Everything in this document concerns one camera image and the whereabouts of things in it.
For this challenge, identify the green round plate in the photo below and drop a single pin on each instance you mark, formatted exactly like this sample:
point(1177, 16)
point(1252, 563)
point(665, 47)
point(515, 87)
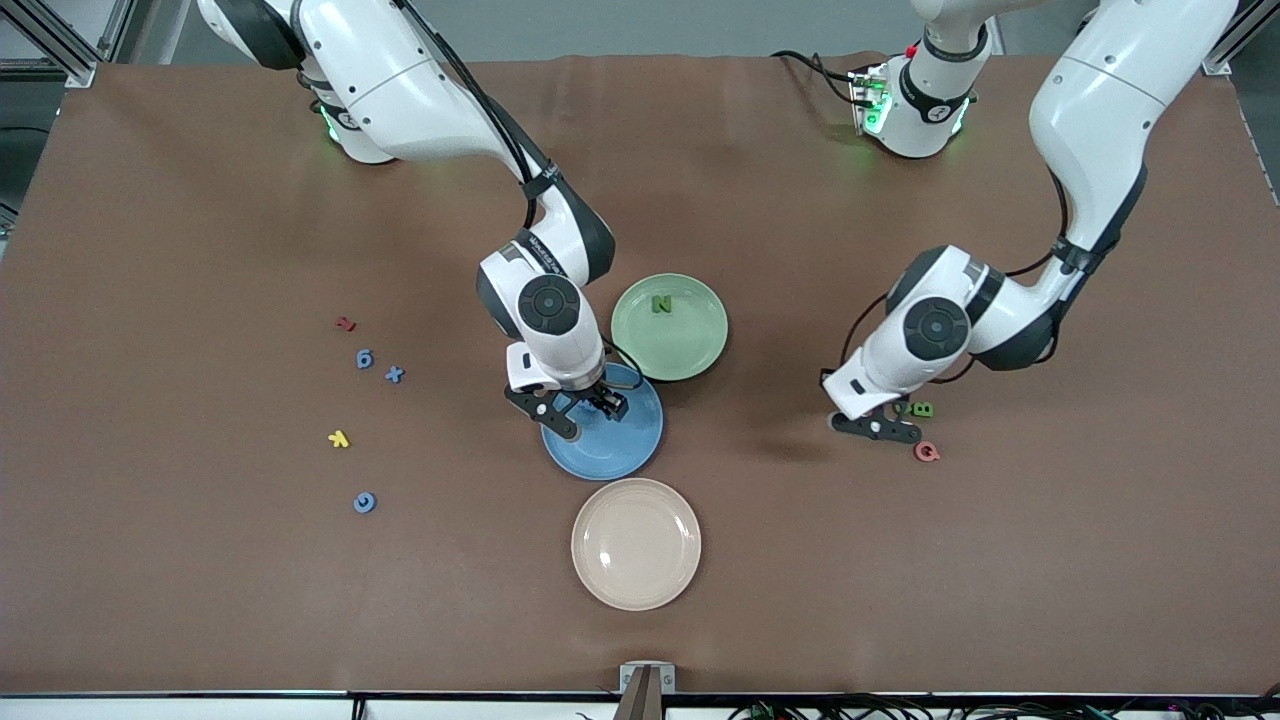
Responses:
point(670, 345)

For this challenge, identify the white table edge rail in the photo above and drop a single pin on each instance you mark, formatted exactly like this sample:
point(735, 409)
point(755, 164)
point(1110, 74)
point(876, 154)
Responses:
point(200, 711)

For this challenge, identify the blue round plate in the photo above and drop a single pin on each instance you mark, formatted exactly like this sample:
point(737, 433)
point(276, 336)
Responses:
point(615, 450)

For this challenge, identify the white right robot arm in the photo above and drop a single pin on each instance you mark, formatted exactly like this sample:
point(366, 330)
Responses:
point(400, 90)

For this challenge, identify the brown table cover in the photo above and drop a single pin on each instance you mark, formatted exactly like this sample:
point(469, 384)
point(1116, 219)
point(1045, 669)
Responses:
point(1000, 600)

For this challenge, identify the pink foam letter Q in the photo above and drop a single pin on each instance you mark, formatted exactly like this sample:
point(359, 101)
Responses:
point(918, 452)

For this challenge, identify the camera mounting post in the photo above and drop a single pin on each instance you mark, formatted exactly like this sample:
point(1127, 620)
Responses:
point(640, 702)

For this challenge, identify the aluminium frame profile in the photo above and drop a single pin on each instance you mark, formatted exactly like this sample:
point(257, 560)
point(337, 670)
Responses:
point(1225, 60)
point(115, 30)
point(60, 45)

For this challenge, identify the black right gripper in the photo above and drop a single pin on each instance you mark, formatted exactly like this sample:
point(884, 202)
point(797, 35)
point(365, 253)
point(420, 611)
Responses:
point(598, 395)

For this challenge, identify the yellow foam letter k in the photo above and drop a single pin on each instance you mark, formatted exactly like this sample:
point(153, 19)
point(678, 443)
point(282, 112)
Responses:
point(338, 438)

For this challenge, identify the green foam letter B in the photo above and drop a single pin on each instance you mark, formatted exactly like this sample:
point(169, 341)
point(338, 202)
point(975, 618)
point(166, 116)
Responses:
point(923, 409)

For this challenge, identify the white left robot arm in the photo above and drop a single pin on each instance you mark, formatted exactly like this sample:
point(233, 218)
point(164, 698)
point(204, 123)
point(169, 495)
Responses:
point(1100, 100)

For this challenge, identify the beige round plate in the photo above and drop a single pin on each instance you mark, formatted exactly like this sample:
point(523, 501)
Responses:
point(636, 550)

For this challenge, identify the green foam letter N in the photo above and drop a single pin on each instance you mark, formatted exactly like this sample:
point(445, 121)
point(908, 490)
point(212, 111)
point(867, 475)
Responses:
point(661, 304)

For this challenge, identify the grey metal mounting bracket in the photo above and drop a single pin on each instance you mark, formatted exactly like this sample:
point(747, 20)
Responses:
point(627, 678)

